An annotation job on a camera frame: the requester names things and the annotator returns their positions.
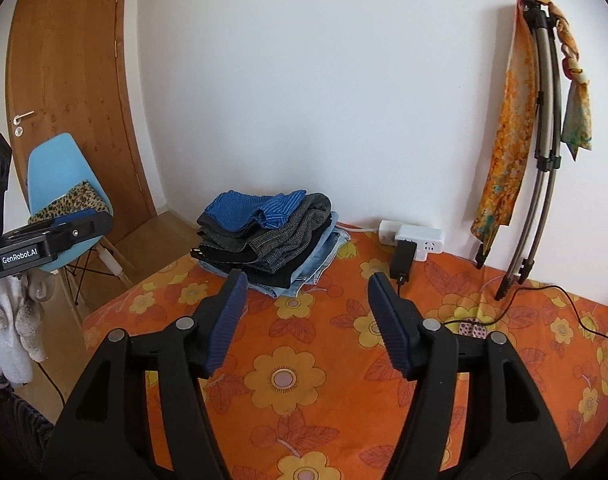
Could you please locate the white power strip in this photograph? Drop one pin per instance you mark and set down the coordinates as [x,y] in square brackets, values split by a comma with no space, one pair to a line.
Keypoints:
[424,240]

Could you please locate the stack of folded clothes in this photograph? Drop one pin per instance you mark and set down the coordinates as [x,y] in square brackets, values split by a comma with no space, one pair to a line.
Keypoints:
[294,230]

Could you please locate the dark cloth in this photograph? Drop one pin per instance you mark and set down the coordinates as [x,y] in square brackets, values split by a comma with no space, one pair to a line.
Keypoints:
[29,430]

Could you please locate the grey metal tripod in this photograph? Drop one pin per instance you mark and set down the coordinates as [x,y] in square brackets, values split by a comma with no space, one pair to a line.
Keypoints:
[546,110]

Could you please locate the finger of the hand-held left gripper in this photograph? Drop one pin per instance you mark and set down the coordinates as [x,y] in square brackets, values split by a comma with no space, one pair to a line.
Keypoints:
[84,230]

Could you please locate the folded black garment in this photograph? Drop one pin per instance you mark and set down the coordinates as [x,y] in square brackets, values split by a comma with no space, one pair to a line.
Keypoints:
[284,271]

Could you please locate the orange floral blanket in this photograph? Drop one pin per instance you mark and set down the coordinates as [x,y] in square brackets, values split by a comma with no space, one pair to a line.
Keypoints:
[309,425]

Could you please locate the black power adapter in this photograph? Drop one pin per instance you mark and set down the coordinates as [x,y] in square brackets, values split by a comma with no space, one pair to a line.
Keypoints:
[403,260]

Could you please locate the light blue chair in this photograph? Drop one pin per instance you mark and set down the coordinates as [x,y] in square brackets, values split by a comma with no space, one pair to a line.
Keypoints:
[59,160]

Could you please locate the white fluffy cloth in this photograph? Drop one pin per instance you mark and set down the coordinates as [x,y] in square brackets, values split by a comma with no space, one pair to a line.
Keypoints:
[4,340]

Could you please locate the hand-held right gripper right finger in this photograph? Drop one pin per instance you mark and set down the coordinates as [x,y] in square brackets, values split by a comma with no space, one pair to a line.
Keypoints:
[389,325]

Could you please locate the twisted orange teal scarf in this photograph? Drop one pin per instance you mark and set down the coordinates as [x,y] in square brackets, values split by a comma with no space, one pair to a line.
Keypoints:
[576,120]

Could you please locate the orange floral scarf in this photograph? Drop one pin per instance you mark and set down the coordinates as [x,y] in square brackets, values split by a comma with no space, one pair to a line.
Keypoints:
[509,160]

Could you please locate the wooden door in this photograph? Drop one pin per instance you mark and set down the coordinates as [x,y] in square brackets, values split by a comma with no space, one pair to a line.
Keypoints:
[74,60]

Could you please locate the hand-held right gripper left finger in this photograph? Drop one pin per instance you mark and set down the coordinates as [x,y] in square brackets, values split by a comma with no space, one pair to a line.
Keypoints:
[226,320]

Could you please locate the leopard print cloth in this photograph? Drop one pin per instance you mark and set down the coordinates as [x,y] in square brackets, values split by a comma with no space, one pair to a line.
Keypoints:
[79,200]

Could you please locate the blue striped pants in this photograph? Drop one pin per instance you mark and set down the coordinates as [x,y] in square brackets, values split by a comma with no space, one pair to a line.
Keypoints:
[234,210]

